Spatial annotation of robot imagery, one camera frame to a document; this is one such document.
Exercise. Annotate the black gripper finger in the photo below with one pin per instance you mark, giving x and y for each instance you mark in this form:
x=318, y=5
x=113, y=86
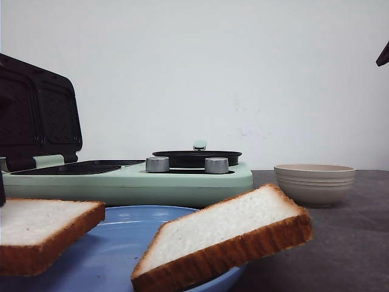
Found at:
x=2, y=191
x=383, y=58

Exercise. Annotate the white bread slice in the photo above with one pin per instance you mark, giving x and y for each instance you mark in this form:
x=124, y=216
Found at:
x=35, y=232
x=215, y=239

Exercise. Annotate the breakfast maker hinged lid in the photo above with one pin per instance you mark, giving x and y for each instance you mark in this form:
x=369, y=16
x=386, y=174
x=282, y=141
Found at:
x=39, y=115

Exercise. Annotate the beige ribbed bowl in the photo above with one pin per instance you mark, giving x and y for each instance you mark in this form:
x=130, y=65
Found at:
x=315, y=185

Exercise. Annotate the mint green breakfast maker base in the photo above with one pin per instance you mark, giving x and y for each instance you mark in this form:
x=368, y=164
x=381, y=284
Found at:
x=126, y=182

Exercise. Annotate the blue plate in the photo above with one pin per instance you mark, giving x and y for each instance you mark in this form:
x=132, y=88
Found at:
x=105, y=257

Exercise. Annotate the left silver control knob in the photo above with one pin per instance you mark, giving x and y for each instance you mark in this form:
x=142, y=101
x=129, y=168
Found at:
x=157, y=164

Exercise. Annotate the silver control knob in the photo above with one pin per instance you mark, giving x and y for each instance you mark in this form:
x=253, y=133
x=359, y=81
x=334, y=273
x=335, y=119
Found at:
x=216, y=165
x=157, y=164

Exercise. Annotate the black frying pan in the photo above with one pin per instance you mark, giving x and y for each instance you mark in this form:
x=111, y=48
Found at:
x=195, y=158

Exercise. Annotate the right silver control knob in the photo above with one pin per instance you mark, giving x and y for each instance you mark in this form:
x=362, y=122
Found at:
x=216, y=165

